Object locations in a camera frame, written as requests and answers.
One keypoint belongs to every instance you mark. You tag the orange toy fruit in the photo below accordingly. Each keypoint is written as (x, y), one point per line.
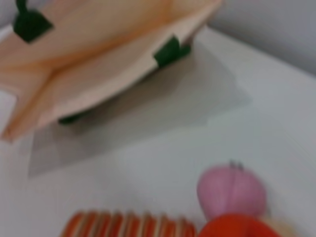
(237, 227)

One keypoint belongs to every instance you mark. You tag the pink toy peach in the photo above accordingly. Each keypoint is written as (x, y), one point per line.
(229, 190)

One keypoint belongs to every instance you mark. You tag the orange striped ribbed toy bread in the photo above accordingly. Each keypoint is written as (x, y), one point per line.
(123, 225)

